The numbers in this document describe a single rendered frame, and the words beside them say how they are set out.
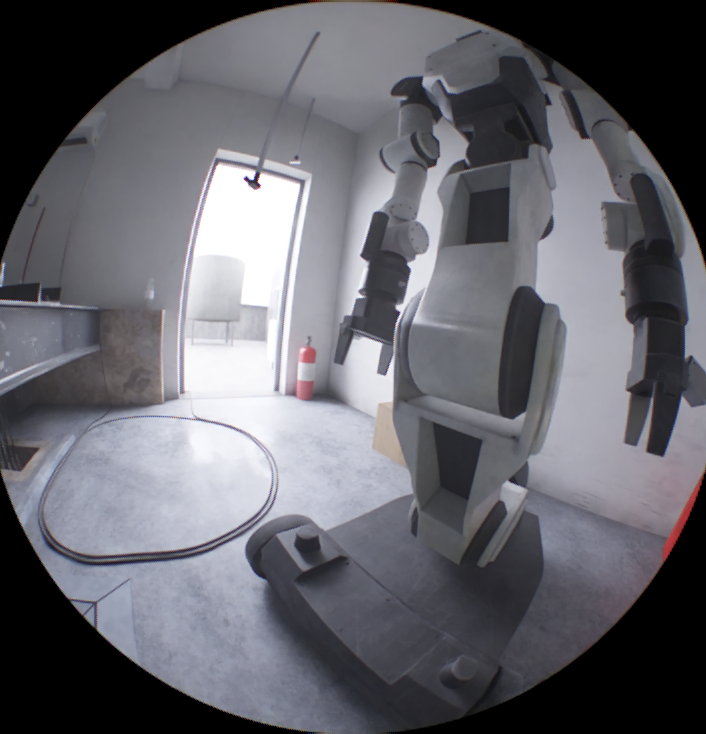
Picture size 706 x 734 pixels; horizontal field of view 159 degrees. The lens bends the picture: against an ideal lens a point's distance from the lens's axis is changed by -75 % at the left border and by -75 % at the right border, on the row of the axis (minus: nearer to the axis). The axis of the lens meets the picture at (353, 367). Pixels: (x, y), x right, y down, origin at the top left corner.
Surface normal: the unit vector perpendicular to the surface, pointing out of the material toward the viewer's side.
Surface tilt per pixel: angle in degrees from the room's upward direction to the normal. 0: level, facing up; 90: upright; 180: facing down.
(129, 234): 90
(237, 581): 0
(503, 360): 99
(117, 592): 10
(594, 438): 90
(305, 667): 0
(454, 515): 30
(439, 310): 66
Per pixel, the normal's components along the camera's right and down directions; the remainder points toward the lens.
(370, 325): 0.63, 0.18
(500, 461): -0.78, 0.18
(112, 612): 0.25, -0.97
